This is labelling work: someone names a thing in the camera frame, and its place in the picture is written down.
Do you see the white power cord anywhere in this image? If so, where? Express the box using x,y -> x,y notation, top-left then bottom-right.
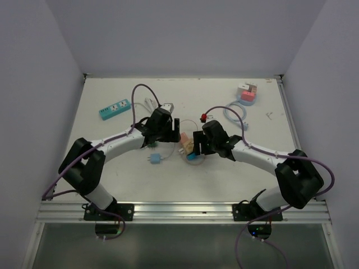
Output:
130,97 -> 158,112

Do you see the light blue charger plug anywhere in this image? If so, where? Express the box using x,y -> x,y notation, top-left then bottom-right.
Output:
148,153 -> 162,164

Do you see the teal power strip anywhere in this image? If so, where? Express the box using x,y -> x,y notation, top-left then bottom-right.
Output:
99,99 -> 131,120

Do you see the pink charger plug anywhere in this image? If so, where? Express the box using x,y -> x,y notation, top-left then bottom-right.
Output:
180,132 -> 191,145

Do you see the blue cube socket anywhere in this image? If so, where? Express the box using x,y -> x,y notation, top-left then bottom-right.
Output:
186,152 -> 199,161

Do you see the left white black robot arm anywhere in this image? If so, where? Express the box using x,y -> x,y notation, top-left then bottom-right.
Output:
58,107 -> 180,220

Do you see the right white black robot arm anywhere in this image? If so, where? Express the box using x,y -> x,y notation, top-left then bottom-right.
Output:
193,120 -> 324,220

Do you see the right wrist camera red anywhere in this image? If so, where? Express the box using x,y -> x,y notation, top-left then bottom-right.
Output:
200,114 -> 208,123

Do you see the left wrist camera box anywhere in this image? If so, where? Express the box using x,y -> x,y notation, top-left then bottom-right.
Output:
160,103 -> 174,114

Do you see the light blue socket cord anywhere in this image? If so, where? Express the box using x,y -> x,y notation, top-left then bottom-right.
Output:
223,100 -> 250,131

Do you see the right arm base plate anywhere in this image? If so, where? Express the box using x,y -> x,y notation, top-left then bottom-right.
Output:
232,200 -> 268,221

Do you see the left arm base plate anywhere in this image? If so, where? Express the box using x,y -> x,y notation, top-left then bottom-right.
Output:
81,203 -> 135,221

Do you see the aluminium front rail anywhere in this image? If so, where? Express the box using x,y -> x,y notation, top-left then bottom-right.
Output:
36,201 -> 331,224

